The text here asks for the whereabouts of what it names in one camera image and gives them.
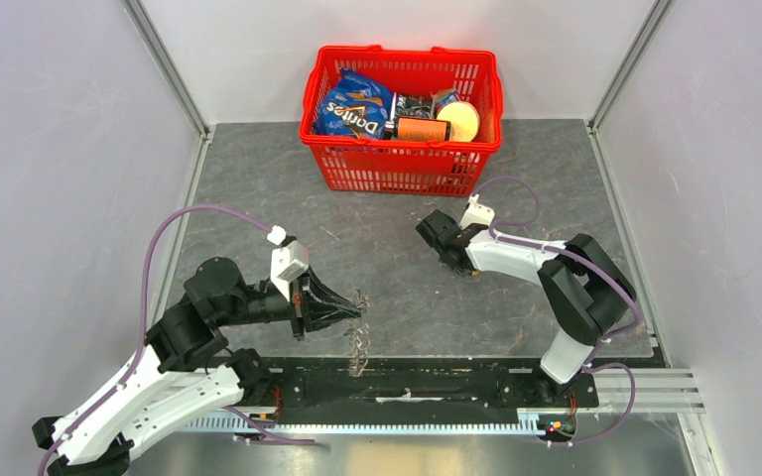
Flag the slotted metal cable duct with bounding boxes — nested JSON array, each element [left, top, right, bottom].
[[178, 410, 572, 437]]

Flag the round yellow lid container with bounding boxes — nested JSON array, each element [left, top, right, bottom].
[[437, 101, 480, 142]]

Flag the red plastic shopping basket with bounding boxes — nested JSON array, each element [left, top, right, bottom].
[[299, 45, 504, 196]]

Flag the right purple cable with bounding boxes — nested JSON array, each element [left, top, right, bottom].
[[472, 175, 642, 448]]

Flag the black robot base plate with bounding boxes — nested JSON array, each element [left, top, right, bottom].
[[235, 357, 603, 424]]

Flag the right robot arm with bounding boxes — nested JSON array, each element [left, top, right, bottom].
[[416, 210, 641, 406]]

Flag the aluminium frame post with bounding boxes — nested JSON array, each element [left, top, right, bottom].
[[586, 0, 675, 134], [121, 0, 210, 139]]

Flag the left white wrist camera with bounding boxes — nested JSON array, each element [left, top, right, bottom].
[[267, 225, 311, 302]]

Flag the blue Doritos chip bag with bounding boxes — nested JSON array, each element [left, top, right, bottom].
[[313, 68, 393, 140]]

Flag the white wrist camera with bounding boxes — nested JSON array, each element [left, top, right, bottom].
[[267, 225, 311, 302], [459, 193, 495, 229]]

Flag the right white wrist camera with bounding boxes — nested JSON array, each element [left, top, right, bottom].
[[459, 193, 495, 229]]

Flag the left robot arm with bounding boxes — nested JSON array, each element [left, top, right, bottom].
[[32, 257, 363, 475]]

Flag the orange can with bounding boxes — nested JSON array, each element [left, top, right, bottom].
[[393, 116, 451, 142]]

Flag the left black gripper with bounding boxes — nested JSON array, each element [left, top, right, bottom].
[[217, 263, 363, 340]]

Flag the right aluminium frame post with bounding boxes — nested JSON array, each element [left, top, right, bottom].
[[586, 0, 675, 134]]

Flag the left aluminium frame post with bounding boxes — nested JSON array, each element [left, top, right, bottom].
[[121, 0, 210, 139]]

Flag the dark printed snack packet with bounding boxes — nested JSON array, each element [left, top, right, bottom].
[[390, 93, 434, 121]]

